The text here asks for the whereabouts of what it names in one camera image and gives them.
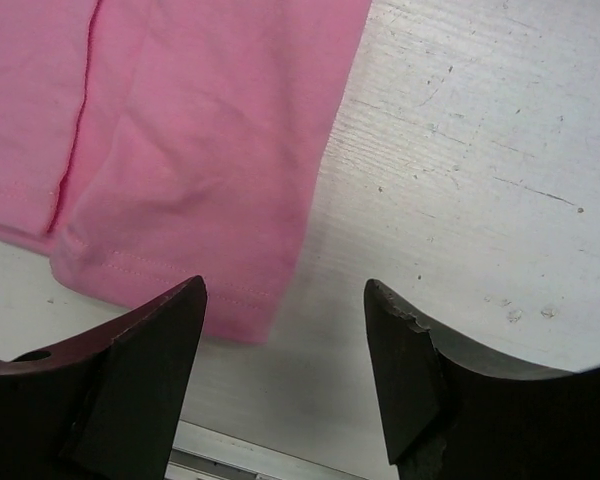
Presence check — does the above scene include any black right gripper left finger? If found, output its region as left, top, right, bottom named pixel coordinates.
left=0, top=277, right=207, bottom=479

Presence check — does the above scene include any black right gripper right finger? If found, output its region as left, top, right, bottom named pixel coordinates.
left=364, top=279, right=600, bottom=479

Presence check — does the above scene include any pink t shirt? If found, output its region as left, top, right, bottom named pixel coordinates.
left=0, top=1, right=370, bottom=343

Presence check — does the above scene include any aluminium frame rail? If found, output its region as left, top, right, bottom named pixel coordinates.
left=173, top=414, right=399, bottom=480

